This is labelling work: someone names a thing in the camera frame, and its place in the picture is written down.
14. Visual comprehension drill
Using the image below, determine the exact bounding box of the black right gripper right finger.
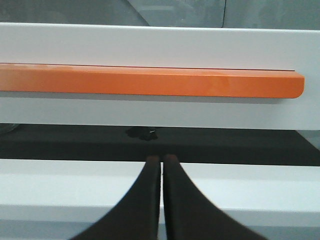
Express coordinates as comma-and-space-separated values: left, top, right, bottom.
163, 154, 263, 240

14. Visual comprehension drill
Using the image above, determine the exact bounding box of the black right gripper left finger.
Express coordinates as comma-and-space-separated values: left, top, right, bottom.
72, 155, 161, 240

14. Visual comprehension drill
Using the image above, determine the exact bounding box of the black debris on shelf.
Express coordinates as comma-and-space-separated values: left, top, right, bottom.
125, 126, 158, 141

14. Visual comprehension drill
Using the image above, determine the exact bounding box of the white lower drawer panel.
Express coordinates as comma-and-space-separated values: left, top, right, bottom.
0, 159, 320, 227

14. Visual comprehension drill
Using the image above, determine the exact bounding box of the white drawer panel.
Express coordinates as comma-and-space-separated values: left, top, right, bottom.
0, 159, 320, 227
0, 22, 320, 130

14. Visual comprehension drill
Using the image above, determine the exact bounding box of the white drawer front panel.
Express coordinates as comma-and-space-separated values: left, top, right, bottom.
0, 22, 320, 130

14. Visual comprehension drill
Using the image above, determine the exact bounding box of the orange drawer handle bar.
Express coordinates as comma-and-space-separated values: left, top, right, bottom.
0, 63, 305, 99

